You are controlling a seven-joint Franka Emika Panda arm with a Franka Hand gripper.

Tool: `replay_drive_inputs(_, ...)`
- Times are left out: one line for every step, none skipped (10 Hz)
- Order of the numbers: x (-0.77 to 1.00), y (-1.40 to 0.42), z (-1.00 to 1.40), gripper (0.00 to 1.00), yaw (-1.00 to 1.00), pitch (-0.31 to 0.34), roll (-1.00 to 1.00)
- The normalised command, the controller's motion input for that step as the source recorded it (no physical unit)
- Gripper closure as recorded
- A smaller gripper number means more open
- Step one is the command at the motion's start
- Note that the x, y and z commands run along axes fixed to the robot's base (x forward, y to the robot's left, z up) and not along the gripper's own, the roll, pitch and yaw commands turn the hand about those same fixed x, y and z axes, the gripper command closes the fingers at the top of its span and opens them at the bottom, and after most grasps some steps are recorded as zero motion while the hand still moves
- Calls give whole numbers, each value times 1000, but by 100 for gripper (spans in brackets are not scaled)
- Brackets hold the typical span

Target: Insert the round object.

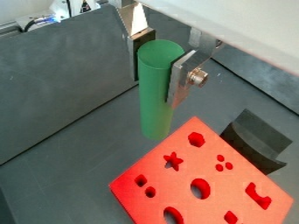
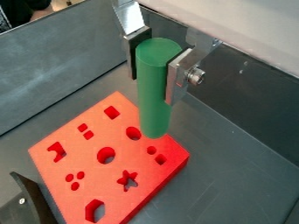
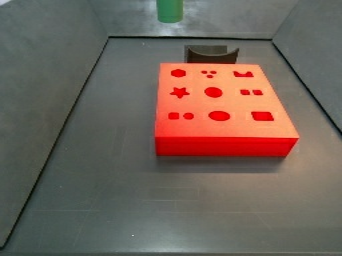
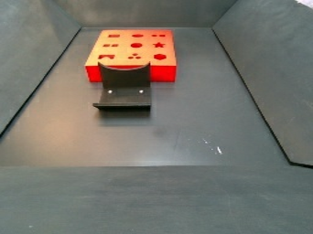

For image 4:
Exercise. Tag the black curved holder bracket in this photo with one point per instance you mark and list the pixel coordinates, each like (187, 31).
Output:
(127, 88)

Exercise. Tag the red shape-sorter block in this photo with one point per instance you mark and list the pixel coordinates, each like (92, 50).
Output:
(131, 48)

